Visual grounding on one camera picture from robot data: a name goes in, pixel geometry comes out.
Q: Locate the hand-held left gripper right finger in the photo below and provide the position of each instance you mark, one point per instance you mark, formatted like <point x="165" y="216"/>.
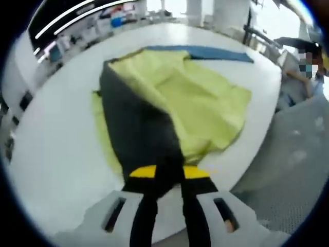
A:
<point x="195" y="205"/>

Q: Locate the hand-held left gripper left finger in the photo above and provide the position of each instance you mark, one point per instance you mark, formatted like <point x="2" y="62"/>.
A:
<point x="140" y="205"/>

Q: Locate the yellow blue grey garment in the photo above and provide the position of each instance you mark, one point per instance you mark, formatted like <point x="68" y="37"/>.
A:
<point x="159" y="108"/>

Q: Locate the blue crate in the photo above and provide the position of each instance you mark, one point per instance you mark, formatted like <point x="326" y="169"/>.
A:
<point x="118" y="20"/>

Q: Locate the black metal stand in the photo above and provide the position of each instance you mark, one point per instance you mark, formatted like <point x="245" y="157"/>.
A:
<point x="253" y="28"/>

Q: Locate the ceiling light strip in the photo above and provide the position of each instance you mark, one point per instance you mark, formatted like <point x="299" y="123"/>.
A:
<point x="90" y="18"/>
<point x="64" y="19"/>

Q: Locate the white pillar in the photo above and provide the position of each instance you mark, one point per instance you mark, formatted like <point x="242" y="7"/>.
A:
<point x="230" y="13"/>

